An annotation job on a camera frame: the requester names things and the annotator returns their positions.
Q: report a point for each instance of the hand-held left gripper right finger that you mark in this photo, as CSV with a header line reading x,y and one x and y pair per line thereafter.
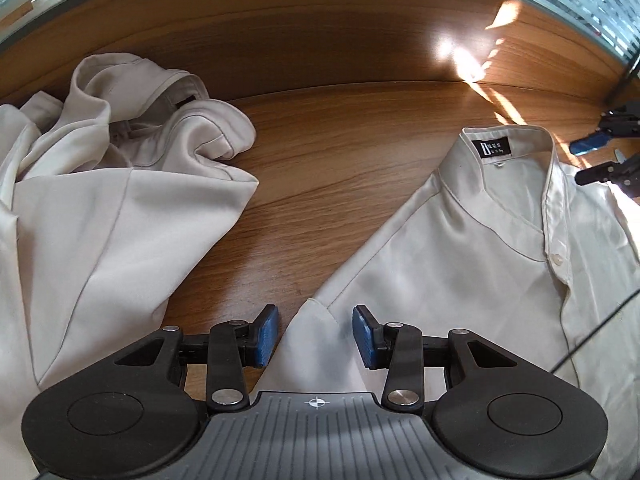
x,y
364,337

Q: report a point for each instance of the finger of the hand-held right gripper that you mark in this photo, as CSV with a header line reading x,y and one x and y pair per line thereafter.
x,y
597,174
587,145

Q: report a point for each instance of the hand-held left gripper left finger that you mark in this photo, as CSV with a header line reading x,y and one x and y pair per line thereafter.
x,y
265,335

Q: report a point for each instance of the cream collared shirt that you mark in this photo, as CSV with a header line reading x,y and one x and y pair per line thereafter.
x,y
450,260

